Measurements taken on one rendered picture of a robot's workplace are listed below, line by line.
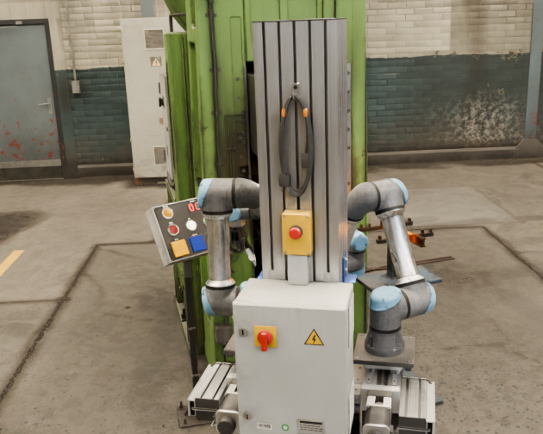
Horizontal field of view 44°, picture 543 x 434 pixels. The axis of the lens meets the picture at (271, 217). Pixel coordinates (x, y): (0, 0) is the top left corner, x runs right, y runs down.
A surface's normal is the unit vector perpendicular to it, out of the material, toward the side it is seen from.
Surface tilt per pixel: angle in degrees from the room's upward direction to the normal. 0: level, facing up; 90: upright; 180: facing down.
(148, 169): 90
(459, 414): 0
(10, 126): 90
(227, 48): 90
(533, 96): 90
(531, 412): 0
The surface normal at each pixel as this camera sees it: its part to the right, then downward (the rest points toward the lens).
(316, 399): -0.21, 0.29
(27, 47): 0.04, 0.28
